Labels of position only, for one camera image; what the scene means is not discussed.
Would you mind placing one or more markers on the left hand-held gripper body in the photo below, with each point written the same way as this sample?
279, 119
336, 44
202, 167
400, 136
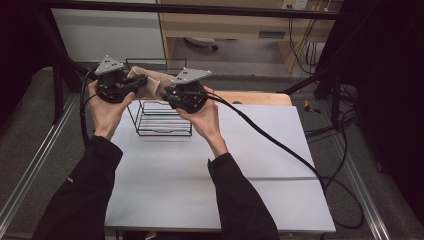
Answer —
110, 88

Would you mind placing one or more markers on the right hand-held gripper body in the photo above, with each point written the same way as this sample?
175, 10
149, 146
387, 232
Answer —
188, 95

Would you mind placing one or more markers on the brown towel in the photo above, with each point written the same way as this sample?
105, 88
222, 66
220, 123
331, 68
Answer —
155, 83

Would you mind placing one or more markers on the person's left hand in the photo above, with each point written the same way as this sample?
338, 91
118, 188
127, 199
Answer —
106, 116

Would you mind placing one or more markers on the person's right hand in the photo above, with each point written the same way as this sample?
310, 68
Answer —
206, 125

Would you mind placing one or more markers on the black metal stand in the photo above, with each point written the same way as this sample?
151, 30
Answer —
61, 76
335, 96

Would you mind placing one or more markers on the white cabinet panel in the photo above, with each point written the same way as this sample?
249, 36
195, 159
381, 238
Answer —
106, 36

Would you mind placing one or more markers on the office chair base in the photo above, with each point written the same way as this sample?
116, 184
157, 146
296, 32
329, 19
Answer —
203, 42

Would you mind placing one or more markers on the light wooden desk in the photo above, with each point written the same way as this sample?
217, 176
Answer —
233, 28

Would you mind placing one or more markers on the white table cover sheet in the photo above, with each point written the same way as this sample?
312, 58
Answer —
260, 160

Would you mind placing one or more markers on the black curtain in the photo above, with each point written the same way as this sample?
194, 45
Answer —
20, 50
386, 83

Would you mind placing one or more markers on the yellow black floor tape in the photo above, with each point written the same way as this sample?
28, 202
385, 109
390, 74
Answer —
311, 108

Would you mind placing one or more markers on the black horizontal frame bar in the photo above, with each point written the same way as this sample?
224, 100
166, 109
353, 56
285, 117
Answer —
200, 10

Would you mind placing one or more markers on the aluminium floor rail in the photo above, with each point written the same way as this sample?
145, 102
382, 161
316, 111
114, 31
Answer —
361, 186
36, 158

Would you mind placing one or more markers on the white wall socket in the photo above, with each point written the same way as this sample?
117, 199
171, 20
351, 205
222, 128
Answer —
295, 4

